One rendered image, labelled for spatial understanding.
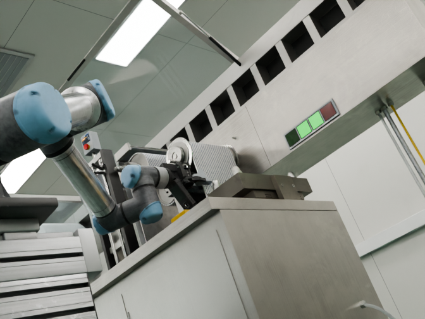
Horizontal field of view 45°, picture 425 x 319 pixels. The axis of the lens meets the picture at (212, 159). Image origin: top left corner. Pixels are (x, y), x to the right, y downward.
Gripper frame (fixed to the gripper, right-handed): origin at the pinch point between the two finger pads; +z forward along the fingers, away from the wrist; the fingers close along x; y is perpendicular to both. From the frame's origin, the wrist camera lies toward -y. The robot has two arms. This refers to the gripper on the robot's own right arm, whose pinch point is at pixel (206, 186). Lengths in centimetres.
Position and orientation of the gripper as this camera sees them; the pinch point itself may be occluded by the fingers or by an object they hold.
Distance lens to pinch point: 188.4
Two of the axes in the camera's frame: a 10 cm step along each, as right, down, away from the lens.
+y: -3.2, -8.6, 4.1
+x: -6.4, 5.1, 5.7
